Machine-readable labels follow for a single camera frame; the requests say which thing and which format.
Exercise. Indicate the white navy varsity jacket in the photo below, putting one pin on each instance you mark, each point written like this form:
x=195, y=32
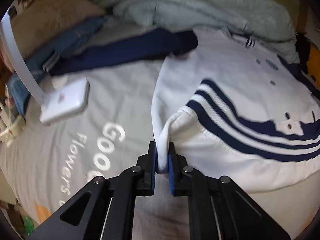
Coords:
x=230, y=106

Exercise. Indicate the beige patterned pillow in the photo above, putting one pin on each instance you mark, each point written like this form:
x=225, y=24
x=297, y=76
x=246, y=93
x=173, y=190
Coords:
x=45, y=19

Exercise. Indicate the grey printed bed sheet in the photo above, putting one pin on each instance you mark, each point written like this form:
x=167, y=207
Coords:
x=46, y=165

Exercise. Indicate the white power strip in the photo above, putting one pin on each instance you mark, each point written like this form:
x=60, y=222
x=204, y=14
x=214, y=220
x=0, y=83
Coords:
x=12, y=124

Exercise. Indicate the blue folded garment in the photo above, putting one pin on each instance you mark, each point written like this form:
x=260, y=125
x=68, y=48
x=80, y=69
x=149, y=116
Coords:
x=64, y=45

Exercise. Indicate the pale green quilt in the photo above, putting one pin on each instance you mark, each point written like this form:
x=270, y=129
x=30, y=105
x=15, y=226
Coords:
x=266, y=21

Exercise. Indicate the white LED desk lamp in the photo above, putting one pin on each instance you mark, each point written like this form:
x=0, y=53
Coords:
x=70, y=99

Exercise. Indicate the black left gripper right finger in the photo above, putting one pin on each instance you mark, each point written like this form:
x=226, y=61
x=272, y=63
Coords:
x=218, y=208

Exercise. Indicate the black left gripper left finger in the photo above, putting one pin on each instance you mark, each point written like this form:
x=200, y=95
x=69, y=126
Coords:
x=103, y=208

